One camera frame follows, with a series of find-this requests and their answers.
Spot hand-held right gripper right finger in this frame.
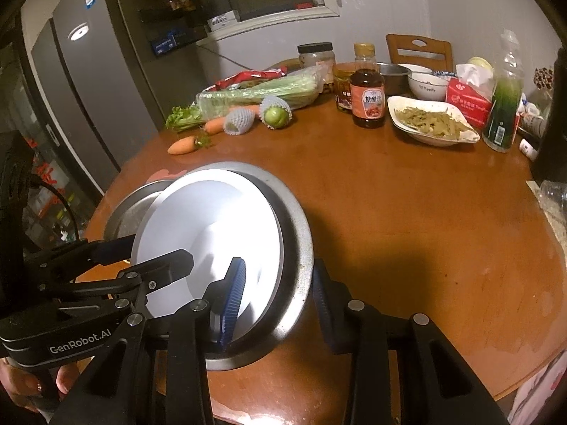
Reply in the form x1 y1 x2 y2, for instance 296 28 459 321
312 257 510 425

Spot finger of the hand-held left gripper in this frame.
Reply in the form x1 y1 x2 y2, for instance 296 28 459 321
42 248 196 308
24 234 136 284

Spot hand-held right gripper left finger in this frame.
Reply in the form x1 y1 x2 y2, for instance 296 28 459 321
49 257 248 425

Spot red paper bowl white inside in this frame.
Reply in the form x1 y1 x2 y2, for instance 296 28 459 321
130 169 285 319

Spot large steel bowl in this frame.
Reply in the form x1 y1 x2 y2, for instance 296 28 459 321
103 161 316 372

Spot pink plate with ears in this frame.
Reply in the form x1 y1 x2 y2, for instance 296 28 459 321
148 167 189 184

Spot person's left hand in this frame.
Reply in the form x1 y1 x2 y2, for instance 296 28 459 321
0 356 83 417

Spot glass door cabinet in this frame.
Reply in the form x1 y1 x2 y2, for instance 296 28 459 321
0 40 107 253

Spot green fruit in foam net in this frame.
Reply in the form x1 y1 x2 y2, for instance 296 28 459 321
223 107 257 137
259 95 292 130

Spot grey refrigerator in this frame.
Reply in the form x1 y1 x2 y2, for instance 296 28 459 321
20 0 209 196

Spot white oblong dish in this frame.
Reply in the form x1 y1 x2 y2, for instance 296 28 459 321
387 96 481 148

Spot celery bunch in plastic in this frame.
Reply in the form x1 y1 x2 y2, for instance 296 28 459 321
165 66 326 132

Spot red snack packet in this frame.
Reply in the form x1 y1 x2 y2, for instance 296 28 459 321
215 67 288 91

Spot blue box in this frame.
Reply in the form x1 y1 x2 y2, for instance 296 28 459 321
151 27 182 58

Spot dark vinegar bottle red label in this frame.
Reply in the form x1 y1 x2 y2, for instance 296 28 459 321
350 43 386 130

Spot cooked green beans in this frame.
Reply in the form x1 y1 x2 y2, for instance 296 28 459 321
394 104 475 136

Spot glass chili sauce jar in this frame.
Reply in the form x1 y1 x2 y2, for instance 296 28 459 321
332 63 357 111

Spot black side shelf rack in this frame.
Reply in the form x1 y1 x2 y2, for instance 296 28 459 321
106 0 209 60

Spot printed paper sheet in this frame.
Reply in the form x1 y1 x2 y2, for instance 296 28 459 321
526 180 567 271

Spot small steel pot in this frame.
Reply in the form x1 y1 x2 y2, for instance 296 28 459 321
376 63 410 96

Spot white box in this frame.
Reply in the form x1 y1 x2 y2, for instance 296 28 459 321
208 10 241 32

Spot red tissue box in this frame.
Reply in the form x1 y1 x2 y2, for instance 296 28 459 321
445 63 496 130

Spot glass jar black lid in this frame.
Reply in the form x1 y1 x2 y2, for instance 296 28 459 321
297 43 335 85

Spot small white bottle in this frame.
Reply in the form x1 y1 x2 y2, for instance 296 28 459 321
517 138 540 161

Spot clear bottle green liquid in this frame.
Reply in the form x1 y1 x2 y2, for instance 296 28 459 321
482 29 526 153

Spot black thermos flask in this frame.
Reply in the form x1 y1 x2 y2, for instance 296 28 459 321
529 46 567 182

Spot wooden chair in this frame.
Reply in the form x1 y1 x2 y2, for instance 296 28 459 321
385 33 453 74

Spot white plastic packets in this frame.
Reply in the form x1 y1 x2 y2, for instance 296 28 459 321
518 93 539 116

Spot dried flower bunch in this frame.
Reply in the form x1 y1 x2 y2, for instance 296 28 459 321
534 66 554 91

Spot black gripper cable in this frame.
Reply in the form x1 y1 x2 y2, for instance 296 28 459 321
27 175 80 244

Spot wall power cable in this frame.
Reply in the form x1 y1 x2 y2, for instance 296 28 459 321
208 44 249 74

